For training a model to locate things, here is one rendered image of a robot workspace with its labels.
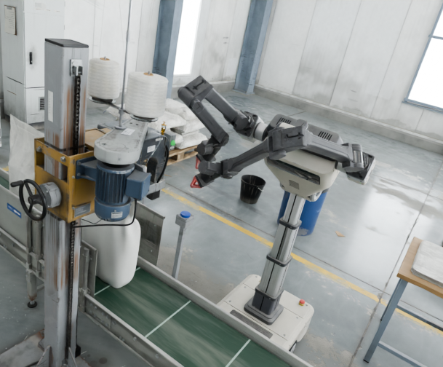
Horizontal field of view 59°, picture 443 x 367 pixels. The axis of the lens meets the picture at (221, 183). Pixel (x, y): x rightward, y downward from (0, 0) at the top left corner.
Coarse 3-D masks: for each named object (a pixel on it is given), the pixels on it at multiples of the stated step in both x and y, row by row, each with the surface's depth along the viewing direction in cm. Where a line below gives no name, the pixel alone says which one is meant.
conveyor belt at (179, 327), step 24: (96, 288) 227; (120, 288) 231; (144, 288) 235; (168, 288) 239; (120, 312) 214; (144, 312) 218; (168, 312) 221; (192, 312) 224; (144, 336) 203; (168, 336) 206; (192, 336) 209; (216, 336) 212; (240, 336) 215; (192, 360) 195; (216, 360) 198; (240, 360) 200; (264, 360) 203
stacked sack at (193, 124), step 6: (186, 120) 526; (192, 120) 533; (198, 120) 538; (180, 126) 511; (186, 126) 509; (192, 126) 518; (198, 126) 531; (204, 126) 545; (180, 132) 512; (186, 132) 512
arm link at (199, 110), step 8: (192, 104) 154; (200, 104) 156; (192, 112) 165; (200, 112) 164; (208, 112) 168; (200, 120) 171; (208, 120) 172; (208, 128) 177; (216, 128) 181; (216, 136) 184; (224, 136) 188
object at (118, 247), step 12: (132, 204) 210; (84, 216) 225; (96, 216) 221; (132, 216) 214; (84, 228) 227; (96, 228) 221; (108, 228) 217; (120, 228) 214; (132, 228) 218; (84, 240) 230; (96, 240) 223; (108, 240) 218; (120, 240) 216; (132, 240) 218; (108, 252) 221; (120, 252) 218; (132, 252) 222; (96, 264) 231; (108, 264) 225; (120, 264) 221; (132, 264) 227; (108, 276) 228; (120, 276) 225; (132, 276) 233
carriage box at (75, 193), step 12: (96, 132) 188; (36, 144) 166; (36, 156) 169; (60, 156) 159; (72, 156) 157; (84, 156) 162; (36, 168) 171; (72, 168) 159; (36, 180) 173; (48, 180) 168; (60, 180) 163; (72, 180) 161; (84, 180) 168; (72, 192) 164; (84, 192) 170; (60, 204) 167; (72, 204) 167; (84, 204) 172; (60, 216) 170; (72, 216) 170
